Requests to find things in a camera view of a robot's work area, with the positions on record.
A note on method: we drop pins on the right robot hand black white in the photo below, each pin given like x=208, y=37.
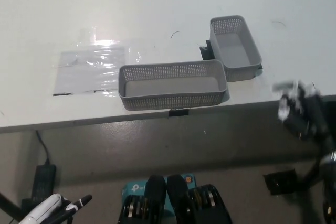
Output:
x=302, y=113

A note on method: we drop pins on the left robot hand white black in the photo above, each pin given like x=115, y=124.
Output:
x=44, y=208

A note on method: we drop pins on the grey perforated plastic basket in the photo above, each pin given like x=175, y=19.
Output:
x=236, y=51
x=168, y=100

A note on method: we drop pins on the teal router box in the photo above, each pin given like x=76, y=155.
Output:
x=134, y=188

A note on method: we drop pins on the black power adapter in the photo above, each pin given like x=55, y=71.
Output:
x=43, y=182

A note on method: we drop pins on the black floor tape patch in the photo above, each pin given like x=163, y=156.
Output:
x=282, y=183

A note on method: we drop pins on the small black tape piece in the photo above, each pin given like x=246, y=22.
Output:
x=179, y=113

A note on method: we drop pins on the clear plastic sheet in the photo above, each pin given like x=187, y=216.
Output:
x=89, y=69

